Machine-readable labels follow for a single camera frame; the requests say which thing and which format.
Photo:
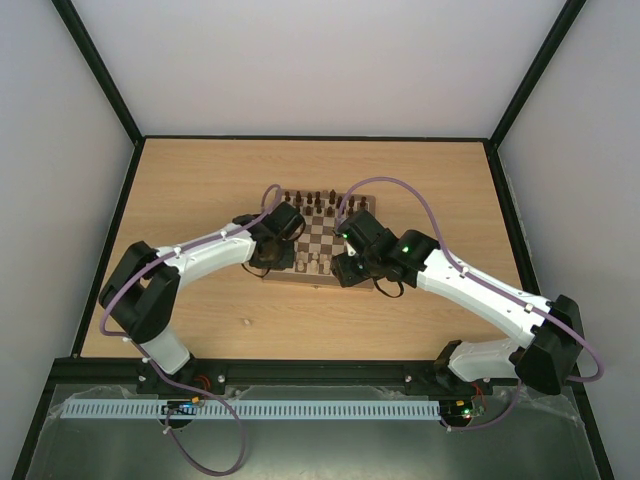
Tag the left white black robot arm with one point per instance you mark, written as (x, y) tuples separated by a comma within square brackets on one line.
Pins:
[(141, 292)]

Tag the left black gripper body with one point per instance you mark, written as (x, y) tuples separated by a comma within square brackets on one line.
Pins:
[(279, 260)]

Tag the dark chess pieces row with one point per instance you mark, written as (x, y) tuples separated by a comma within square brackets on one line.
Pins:
[(326, 203)]

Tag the light blue slotted cable duct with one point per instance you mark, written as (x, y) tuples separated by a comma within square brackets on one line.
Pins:
[(420, 410)]

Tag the left black frame post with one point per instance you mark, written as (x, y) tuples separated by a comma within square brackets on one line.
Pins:
[(91, 55)]

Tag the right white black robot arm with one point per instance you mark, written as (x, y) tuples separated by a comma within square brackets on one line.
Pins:
[(540, 348)]

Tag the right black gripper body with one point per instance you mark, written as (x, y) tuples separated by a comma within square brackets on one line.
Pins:
[(347, 270)]

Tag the wooden folding chessboard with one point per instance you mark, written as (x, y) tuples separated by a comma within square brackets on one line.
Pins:
[(317, 236)]

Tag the right black frame post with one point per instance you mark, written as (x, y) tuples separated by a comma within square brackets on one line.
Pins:
[(563, 23)]

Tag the black aluminium front rail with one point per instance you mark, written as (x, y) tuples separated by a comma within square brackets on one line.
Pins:
[(411, 378)]

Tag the black frame post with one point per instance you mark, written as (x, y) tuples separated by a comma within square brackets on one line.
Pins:
[(563, 23), (91, 55)]

